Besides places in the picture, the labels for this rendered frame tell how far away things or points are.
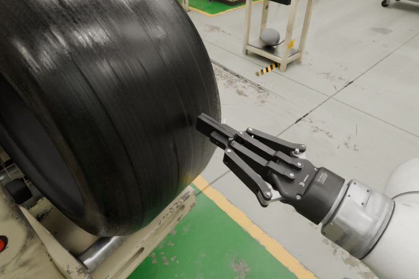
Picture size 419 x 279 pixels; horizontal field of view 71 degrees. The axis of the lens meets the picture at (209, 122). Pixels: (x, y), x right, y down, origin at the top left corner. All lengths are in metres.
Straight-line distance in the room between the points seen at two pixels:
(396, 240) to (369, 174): 1.94
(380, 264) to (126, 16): 0.46
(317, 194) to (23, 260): 0.58
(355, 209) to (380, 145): 2.23
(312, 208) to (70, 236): 0.70
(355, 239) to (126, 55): 0.38
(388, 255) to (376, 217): 0.04
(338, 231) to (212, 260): 1.36
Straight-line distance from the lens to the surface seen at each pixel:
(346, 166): 2.34
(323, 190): 0.42
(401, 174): 0.57
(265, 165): 0.44
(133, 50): 0.44
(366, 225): 0.42
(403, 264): 0.43
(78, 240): 0.94
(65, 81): 0.41
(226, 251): 1.76
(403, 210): 0.44
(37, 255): 0.76
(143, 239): 0.82
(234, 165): 0.44
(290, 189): 0.43
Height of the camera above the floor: 1.56
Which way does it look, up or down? 39 degrees down
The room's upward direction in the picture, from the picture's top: straight up
